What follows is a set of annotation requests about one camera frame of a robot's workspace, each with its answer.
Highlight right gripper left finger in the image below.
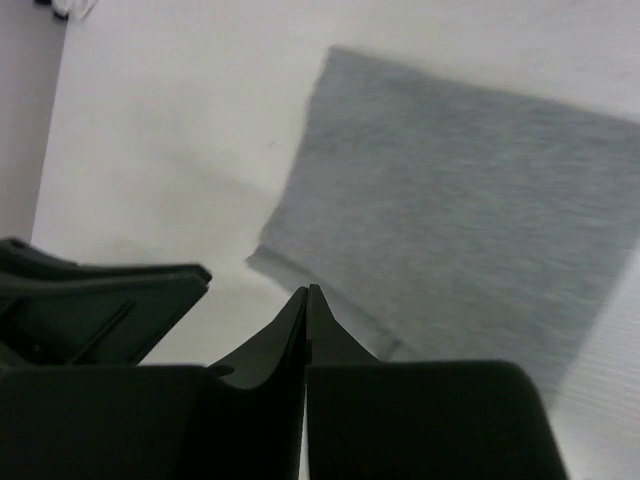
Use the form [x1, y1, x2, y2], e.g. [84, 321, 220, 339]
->
[1, 288, 306, 479]

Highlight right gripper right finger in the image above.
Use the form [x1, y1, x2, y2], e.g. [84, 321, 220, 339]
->
[306, 285, 567, 479]

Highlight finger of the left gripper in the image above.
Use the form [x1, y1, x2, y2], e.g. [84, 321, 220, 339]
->
[1, 237, 212, 368]

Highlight grey tank top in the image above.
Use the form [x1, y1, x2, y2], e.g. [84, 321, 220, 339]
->
[247, 47, 639, 402]

